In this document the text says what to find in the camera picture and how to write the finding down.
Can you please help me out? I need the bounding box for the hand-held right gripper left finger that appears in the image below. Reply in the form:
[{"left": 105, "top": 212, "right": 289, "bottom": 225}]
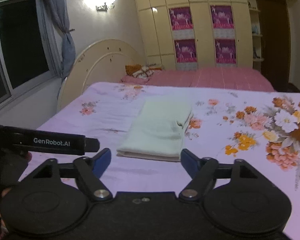
[{"left": 32, "top": 148, "right": 113, "bottom": 202}]

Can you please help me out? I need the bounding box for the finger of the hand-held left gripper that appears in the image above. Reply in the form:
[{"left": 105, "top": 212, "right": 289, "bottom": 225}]
[{"left": 85, "top": 138, "right": 100, "bottom": 153}]

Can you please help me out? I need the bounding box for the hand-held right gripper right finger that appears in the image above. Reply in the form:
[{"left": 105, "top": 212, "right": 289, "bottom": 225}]
[{"left": 179, "top": 149, "right": 273, "bottom": 202}]

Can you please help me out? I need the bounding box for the light green sweater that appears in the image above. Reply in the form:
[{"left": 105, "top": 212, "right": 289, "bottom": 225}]
[{"left": 116, "top": 97, "right": 194, "bottom": 162}]

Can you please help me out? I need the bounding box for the person's left hand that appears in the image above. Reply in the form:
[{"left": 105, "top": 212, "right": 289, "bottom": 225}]
[{"left": 0, "top": 152, "right": 33, "bottom": 218}]

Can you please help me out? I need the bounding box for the floral purple bed sheet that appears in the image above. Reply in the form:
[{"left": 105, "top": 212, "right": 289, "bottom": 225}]
[{"left": 19, "top": 81, "right": 300, "bottom": 240}]

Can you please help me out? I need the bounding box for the cream round headboard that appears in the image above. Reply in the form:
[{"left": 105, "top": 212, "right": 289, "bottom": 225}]
[{"left": 57, "top": 39, "right": 143, "bottom": 112}]

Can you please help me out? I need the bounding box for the pink bed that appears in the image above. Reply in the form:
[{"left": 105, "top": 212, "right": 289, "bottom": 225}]
[{"left": 121, "top": 66, "right": 275, "bottom": 92}]

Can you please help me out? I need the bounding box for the orange patterned pillow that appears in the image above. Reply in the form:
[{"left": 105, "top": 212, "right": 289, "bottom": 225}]
[{"left": 125, "top": 64, "right": 155, "bottom": 78}]

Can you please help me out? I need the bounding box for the grey blue curtain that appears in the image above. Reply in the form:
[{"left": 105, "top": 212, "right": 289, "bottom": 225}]
[{"left": 39, "top": 0, "right": 77, "bottom": 82}]

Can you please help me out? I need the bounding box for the window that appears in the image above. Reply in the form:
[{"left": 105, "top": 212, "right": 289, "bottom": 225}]
[{"left": 0, "top": 0, "right": 63, "bottom": 110}]

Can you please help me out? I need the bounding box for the cream wardrobe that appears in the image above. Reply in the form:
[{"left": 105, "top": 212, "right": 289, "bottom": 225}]
[{"left": 130, "top": 0, "right": 299, "bottom": 72}]

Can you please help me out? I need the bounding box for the cream corner shelf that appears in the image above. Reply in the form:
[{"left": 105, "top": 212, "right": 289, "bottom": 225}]
[{"left": 246, "top": 0, "right": 264, "bottom": 72}]

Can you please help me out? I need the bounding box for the dark wooden door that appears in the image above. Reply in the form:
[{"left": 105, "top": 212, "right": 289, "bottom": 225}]
[{"left": 255, "top": 0, "right": 292, "bottom": 93}]

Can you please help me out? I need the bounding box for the purple wall poster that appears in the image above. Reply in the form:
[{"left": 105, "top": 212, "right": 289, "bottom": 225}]
[
  {"left": 215, "top": 39, "right": 238, "bottom": 67},
  {"left": 169, "top": 6, "right": 193, "bottom": 40},
  {"left": 210, "top": 4, "right": 234, "bottom": 39},
  {"left": 174, "top": 39, "right": 198, "bottom": 70}
]

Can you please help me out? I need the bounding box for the wall lamp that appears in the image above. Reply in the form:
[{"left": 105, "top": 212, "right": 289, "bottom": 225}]
[{"left": 95, "top": 2, "right": 115, "bottom": 12}]

